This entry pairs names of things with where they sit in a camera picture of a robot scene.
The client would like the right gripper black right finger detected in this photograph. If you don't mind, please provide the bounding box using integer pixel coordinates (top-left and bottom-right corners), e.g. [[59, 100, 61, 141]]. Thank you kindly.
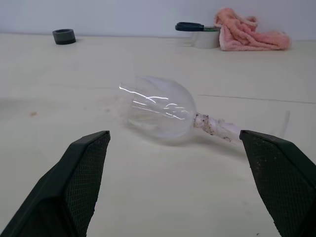
[[239, 129, 316, 237]]

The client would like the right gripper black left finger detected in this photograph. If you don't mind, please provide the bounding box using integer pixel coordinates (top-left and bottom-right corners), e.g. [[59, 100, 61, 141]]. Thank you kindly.
[[0, 130, 111, 237]]

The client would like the clear wine glass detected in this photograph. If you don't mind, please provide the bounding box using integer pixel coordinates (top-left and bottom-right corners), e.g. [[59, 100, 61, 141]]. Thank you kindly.
[[119, 75, 244, 147]]

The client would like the pink fluffy towel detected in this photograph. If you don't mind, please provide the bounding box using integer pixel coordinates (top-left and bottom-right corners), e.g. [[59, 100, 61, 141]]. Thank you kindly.
[[213, 7, 292, 52]]

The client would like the black bottle cap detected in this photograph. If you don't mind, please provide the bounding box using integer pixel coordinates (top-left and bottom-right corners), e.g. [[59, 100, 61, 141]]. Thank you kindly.
[[52, 29, 76, 45]]

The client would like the white bowl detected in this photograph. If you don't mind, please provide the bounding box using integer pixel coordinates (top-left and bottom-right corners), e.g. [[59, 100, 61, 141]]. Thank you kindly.
[[192, 26, 222, 49]]

